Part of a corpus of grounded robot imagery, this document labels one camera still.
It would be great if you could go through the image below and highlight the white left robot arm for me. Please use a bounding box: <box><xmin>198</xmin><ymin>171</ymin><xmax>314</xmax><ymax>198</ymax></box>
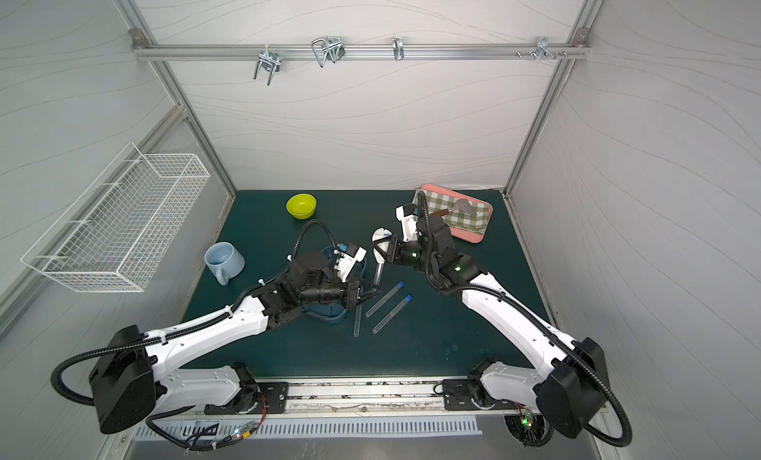
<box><xmin>51</xmin><ymin>243</ymin><xmax>378</xmax><ymax>434</ymax></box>

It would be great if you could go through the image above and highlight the blue translucent plastic container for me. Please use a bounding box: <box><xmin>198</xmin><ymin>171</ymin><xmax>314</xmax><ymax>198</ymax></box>
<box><xmin>302</xmin><ymin>260</ymin><xmax>367</xmax><ymax>324</ymax></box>

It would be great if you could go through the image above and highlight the metal clamp hook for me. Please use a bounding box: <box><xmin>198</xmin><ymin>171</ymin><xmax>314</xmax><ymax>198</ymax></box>
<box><xmin>310</xmin><ymin>36</ymin><xmax>346</xmax><ymax>68</ymax></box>

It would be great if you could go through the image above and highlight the metal U-bolt hook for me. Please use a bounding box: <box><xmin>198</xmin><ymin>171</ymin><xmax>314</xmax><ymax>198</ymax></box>
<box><xmin>253</xmin><ymin>48</ymin><xmax>281</xmax><ymax>86</ymax></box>

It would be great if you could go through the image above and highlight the light blue ribbed mug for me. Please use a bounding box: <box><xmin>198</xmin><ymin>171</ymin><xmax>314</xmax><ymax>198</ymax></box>
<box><xmin>203</xmin><ymin>241</ymin><xmax>246</xmax><ymax>286</ymax></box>

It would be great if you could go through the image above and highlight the clear test tube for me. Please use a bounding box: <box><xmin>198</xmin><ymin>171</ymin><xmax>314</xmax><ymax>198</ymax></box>
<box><xmin>353</xmin><ymin>305</ymin><xmax>363</xmax><ymax>338</ymax></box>
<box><xmin>373</xmin><ymin>244</ymin><xmax>386</xmax><ymax>286</ymax></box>

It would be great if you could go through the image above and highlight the green checkered cloth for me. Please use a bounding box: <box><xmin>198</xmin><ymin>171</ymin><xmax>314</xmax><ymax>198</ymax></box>
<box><xmin>414</xmin><ymin>187</ymin><xmax>493</xmax><ymax>235</ymax></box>

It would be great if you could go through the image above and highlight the uncapped clear test tube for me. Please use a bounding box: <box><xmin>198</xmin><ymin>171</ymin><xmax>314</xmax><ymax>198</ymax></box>
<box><xmin>353</xmin><ymin>305</ymin><xmax>363</xmax><ymax>338</ymax></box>

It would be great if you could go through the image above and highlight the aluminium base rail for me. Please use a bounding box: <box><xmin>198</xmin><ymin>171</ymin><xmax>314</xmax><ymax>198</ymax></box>
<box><xmin>256</xmin><ymin>375</ymin><xmax>470</xmax><ymax>418</ymax></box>

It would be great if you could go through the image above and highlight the aluminium top rail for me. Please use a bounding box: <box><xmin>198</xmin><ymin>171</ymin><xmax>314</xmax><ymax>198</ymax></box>
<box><xmin>133</xmin><ymin>41</ymin><xmax>592</xmax><ymax>62</ymax></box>

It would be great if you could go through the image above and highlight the white slotted cable duct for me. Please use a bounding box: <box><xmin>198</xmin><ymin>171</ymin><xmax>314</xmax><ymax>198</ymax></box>
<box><xmin>156</xmin><ymin>416</ymin><xmax>483</xmax><ymax>441</ymax></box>

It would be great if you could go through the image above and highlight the spatula with wooden handle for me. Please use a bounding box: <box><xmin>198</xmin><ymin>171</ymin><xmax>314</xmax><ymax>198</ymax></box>
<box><xmin>433</xmin><ymin>199</ymin><xmax>476</xmax><ymax>218</ymax></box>

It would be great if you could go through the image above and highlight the small metal ring hook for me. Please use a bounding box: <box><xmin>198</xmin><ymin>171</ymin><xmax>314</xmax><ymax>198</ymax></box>
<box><xmin>392</xmin><ymin>37</ymin><xmax>404</xmax><ymax>62</ymax></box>

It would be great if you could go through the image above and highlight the metal bracket hook right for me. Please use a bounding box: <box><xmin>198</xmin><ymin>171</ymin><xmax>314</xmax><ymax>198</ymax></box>
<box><xmin>515</xmin><ymin>36</ymin><xmax>567</xmax><ymax>61</ymax></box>

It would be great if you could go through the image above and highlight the yellow-green plastic bowl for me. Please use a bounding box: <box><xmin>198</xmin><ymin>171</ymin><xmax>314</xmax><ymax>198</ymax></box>
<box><xmin>287</xmin><ymin>194</ymin><xmax>317</xmax><ymax>220</ymax></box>

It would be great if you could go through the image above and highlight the white wire basket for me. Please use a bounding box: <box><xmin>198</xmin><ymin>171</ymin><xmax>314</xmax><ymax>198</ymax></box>
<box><xmin>21</xmin><ymin>143</ymin><xmax>210</xmax><ymax>294</ymax></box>

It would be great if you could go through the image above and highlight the black cooling fan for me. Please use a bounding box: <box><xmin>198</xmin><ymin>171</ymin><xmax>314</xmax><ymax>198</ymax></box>
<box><xmin>505</xmin><ymin>414</ymin><xmax>555</xmax><ymax>448</ymax></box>

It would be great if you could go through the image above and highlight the test tube with blue cap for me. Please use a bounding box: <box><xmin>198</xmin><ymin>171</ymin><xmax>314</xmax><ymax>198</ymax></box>
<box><xmin>365</xmin><ymin>282</ymin><xmax>405</xmax><ymax>319</ymax></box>

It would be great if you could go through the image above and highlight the pink tray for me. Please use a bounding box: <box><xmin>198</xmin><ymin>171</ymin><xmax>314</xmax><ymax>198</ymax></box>
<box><xmin>412</xmin><ymin>183</ymin><xmax>495</xmax><ymax>244</ymax></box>

